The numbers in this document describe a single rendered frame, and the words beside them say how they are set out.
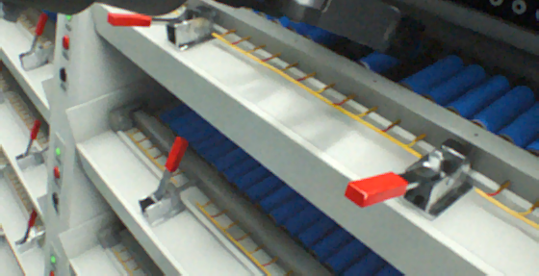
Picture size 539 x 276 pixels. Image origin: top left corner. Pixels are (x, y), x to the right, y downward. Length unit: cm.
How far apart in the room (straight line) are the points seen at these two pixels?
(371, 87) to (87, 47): 38
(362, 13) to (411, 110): 9
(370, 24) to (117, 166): 42
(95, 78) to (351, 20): 45
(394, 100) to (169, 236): 28
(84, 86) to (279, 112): 34
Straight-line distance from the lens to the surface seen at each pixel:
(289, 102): 38
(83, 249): 79
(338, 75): 37
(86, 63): 65
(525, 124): 35
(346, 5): 26
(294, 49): 40
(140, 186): 60
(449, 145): 31
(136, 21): 44
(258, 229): 50
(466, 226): 30
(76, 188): 73
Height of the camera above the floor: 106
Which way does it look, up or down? 23 degrees down
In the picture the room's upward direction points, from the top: 15 degrees clockwise
